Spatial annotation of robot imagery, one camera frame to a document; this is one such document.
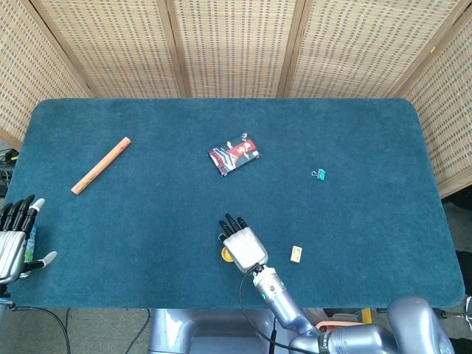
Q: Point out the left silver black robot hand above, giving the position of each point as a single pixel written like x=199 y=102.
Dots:
x=11 y=250

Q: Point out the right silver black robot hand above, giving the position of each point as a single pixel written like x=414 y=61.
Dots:
x=245 y=247

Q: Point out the bottle with green blue label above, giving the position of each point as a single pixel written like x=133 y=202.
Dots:
x=31 y=239

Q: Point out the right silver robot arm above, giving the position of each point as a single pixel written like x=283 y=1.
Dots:
x=287 y=309

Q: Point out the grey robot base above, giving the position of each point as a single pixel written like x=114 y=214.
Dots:
x=206 y=328

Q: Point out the red black snack packet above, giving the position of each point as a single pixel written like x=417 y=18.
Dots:
x=234 y=155

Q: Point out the yellow round disc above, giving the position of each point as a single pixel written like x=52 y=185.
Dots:
x=225 y=255

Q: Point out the small beige eraser block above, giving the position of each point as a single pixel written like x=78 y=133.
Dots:
x=296 y=254

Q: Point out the blue carpet table mat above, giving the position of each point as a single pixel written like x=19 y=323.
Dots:
x=184 y=191

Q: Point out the green binder clip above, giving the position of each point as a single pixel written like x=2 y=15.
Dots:
x=322 y=175

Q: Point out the pink plastic basket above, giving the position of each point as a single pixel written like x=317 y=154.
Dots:
x=332 y=324

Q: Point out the wooden stick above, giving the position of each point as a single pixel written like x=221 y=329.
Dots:
x=101 y=166

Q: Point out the woven rattan screen panel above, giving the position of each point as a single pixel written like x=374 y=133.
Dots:
x=361 y=48
x=236 y=48
x=29 y=73
x=450 y=110
x=110 y=48

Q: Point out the yellow post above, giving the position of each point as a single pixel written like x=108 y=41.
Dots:
x=366 y=315

